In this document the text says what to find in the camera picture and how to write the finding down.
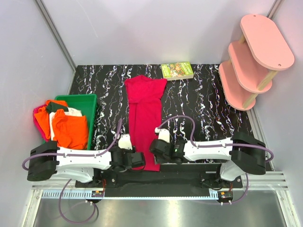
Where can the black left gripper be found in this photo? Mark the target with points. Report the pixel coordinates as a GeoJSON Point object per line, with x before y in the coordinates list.
{"type": "Point", "coordinates": [133, 151]}

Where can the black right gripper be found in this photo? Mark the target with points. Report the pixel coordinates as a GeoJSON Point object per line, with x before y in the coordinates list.
{"type": "Point", "coordinates": [158, 159]}

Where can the crimson red t shirt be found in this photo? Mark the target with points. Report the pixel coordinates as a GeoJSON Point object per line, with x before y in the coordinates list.
{"type": "Point", "coordinates": [144, 100]}

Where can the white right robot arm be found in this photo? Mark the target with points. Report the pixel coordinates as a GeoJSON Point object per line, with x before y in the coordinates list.
{"type": "Point", "coordinates": [243, 154]}

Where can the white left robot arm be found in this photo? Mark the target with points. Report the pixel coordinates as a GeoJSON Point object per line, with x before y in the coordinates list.
{"type": "Point", "coordinates": [49, 160]}

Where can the orange t shirt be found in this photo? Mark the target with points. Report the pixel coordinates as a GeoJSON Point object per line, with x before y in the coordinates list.
{"type": "Point", "coordinates": [69, 131]}

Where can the green plastic bin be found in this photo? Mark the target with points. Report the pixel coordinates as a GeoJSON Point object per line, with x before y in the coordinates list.
{"type": "Point", "coordinates": [87, 104]}

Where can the green paperback book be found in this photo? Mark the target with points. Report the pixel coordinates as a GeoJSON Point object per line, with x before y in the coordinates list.
{"type": "Point", "coordinates": [176, 71]}

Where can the dark green t shirt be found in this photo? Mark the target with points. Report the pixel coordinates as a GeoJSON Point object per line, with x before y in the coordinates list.
{"type": "Point", "coordinates": [53, 107]}

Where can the pink t shirt in bin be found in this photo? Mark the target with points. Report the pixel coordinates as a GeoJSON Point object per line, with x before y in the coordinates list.
{"type": "Point", "coordinates": [41, 121]}

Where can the pink three tier shelf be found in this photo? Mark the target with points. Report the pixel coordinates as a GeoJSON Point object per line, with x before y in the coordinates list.
{"type": "Point", "coordinates": [255, 59]}

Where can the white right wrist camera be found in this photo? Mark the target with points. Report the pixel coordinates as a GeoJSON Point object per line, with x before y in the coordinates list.
{"type": "Point", "coordinates": [163, 134]}

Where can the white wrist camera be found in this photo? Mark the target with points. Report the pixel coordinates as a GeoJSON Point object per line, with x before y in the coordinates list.
{"type": "Point", "coordinates": [163, 134]}
{"type": "Point", "coordinates": [124, 142]}

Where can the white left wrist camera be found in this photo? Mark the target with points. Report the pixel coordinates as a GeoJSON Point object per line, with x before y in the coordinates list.
{"type": "Point", "coordinates": [124, 142]}

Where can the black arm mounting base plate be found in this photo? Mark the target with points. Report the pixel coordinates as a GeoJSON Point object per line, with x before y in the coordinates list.
{"type": "Point", "coordinates": [195, 174]}

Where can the aluminium frame rail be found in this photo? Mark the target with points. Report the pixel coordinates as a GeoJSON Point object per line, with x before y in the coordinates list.
{"type": "Point", "coordinates": [55, 33]}

